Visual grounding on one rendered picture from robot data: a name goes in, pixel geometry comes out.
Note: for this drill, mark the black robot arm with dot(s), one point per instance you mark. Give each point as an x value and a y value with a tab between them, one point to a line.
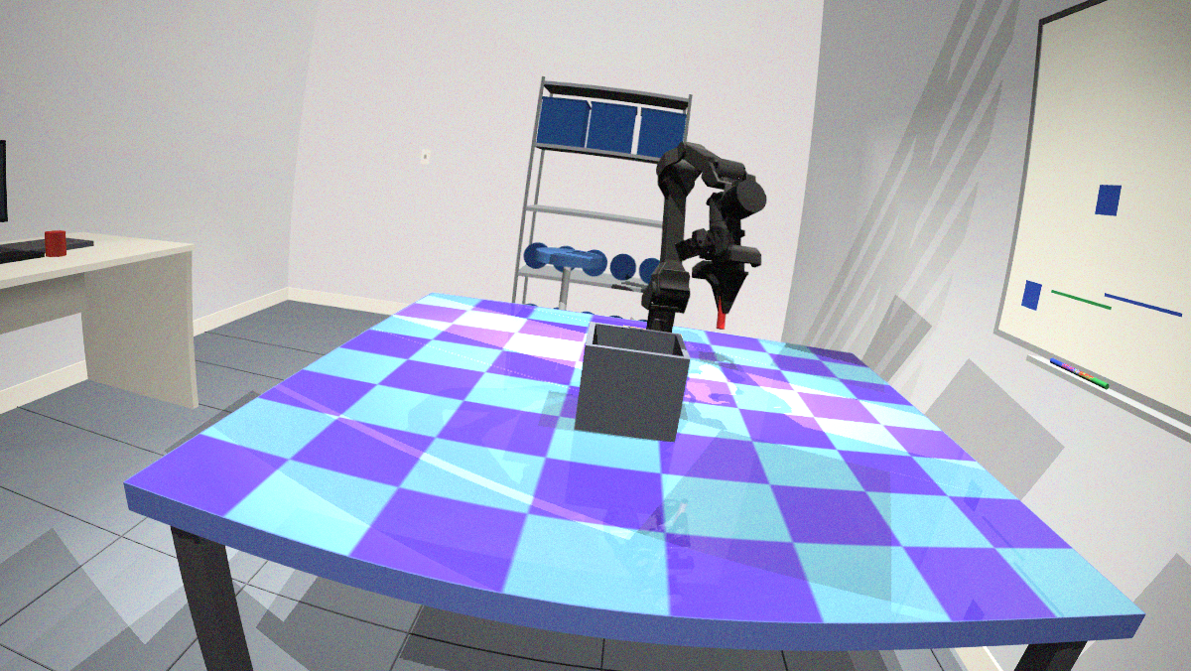
677	171

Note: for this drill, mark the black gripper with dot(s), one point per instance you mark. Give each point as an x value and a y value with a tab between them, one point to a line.
725	272

